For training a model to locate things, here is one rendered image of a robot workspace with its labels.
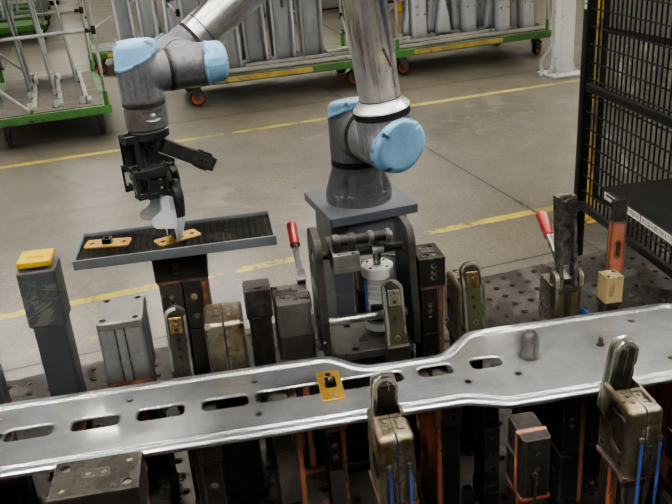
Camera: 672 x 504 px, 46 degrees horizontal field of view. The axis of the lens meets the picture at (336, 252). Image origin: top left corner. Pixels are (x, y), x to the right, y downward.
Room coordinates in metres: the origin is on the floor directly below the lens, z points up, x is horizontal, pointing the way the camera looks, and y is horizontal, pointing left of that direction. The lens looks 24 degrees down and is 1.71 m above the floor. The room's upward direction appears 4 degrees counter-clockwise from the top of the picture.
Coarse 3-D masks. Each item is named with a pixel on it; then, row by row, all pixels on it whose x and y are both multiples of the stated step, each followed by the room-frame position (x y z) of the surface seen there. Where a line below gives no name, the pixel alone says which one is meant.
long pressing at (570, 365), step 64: (576, 320) 1.24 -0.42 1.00; (640, 320) 1.22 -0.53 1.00; (192, 384) 1.13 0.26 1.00; (256, 384) 1.11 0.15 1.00; (448, 384) 1.07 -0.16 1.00; (512, 384) 1.05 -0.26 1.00; (576, 384) 1.04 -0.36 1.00; (640, 384) 1.04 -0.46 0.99; (0, 448) 0.99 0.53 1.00; (64, 448) 0.98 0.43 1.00; (128, 448) 0.97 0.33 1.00; (192, 448) 0.97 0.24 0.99
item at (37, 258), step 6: (24, 252) 1.37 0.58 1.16; (30, 252) 1.37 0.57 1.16; (36, 252) 1.37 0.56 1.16; (42, 252) 1.37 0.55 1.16; (48, 252) 1.37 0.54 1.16; (54, 252) 1.38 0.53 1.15; (24, 258) 1.35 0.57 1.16; (30, 258) 1.34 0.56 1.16; (36, 258) 1.34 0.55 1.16; (42, 258) 1.34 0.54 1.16; (48, 258) 1.34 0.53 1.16; (18, 264) 1.32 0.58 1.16; (24, 264) 1.32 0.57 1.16; (30, 264) 1.33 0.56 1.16; (36, 264) 1.33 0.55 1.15; (42, 264) 1.33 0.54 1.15; (48, 264) 1.33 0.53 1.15
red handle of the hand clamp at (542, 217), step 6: (540, 216) 1.40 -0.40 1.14; (546, 216) 1.40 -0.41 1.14; (540, 222) 1.39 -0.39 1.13; (546, 222) 1.38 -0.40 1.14; (546, 228) 1.37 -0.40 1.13; (552, 228) 1.37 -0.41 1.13; (546, 234) 1.37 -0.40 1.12; (552, 234) 1.36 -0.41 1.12; (546, 240) 1.36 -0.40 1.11; (552, 240) 1.35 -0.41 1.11; (552, 246) 1.34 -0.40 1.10; (552, 252) 1.34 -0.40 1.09; (564, 270) 1.30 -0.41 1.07; (564, 276) 1.29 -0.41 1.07; (570, 276) 1.29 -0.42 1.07; (564, 282) 1.29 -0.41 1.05
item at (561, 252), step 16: (560, 208) 1.30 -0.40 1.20; (576, 208) 1.28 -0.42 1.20; (560, 224) 1.29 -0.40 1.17; (576, 224) 1.30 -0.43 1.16; (560, 240) 1.29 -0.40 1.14; (576, 240) 1.29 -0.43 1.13; (560, 256) 1.29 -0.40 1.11; (576, 256) 1.29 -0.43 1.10; (560, 272) 1.28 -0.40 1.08; (576, 272) 1.28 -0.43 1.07; (560, 288) 1.28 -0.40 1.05
